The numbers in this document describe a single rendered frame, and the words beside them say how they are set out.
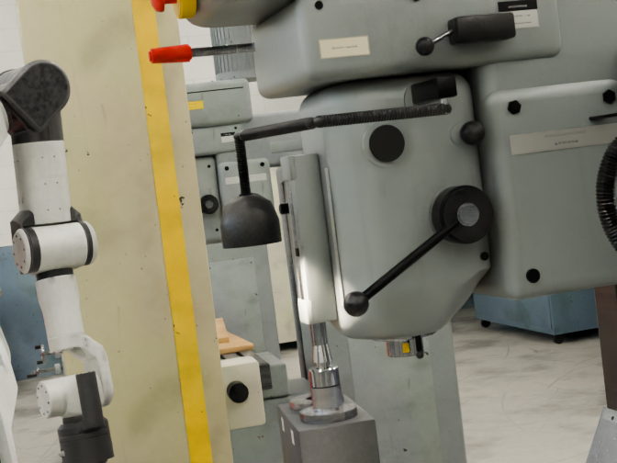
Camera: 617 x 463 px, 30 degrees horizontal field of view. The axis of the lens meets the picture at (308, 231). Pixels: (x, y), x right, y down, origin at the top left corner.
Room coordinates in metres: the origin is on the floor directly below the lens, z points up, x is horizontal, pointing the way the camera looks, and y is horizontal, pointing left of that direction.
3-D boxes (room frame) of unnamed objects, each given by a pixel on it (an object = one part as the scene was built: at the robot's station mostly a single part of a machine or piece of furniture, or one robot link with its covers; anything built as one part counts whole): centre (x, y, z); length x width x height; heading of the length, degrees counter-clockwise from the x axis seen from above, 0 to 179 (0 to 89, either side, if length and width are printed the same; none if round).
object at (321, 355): (1.74, 0.00, 1.28); 0.03 x 0.03 x 0.11
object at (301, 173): (1.42, 0.00, 1.44); 0.04 x 0.04 x 0.21; 16
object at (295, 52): (1.46, -0.15, 1.68); 0.34 x 0.24 x 0.10; 106
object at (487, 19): (1.34, -0.21, 1.66); 0.12 x 0.04 x 0.04; 106
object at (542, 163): (1.50, -0.29, 1.47); 0.24 x 0.19 x 0.26; 16
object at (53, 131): (2.02, 0.46, 1.70); 0.12 x 0.09 x 0.14; 35
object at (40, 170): (1.99, 0.45, 1.52); 0.13 x 0.12 x 0.22; 123
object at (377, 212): (1.45, -0.11, 1.47); 0.21 x 0.19 x 0.32; 16
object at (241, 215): (1.37, 0.07, 1.48); 0.07 x 0.07 x 0.06
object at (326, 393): (1.74, 0.00, 1.19); 0.05 x 0.05 x 0.06
